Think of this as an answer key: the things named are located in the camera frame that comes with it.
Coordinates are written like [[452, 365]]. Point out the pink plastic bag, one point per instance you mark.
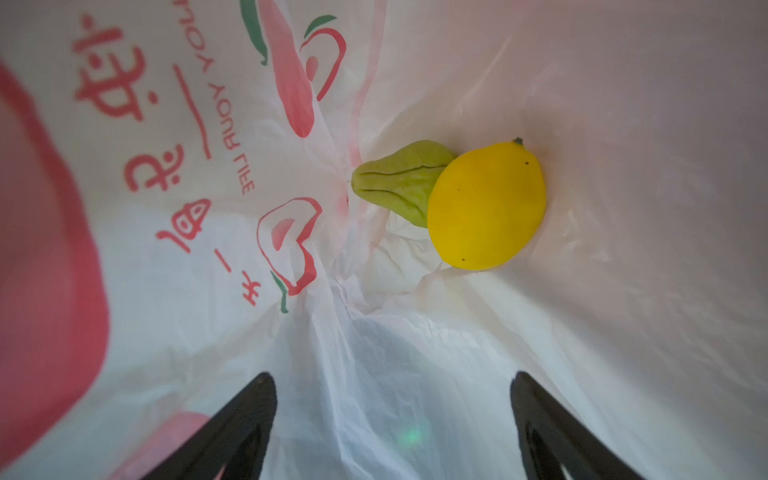
[[177, 217]]

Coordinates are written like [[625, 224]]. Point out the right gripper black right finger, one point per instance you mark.
[[553, 443]]

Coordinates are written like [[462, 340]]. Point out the yellow lemon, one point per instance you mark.
[[486, 206]]

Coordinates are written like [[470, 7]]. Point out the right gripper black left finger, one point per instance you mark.
[[233, 443]]

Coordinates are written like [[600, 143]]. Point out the green pear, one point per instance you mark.
[[403, 181]]

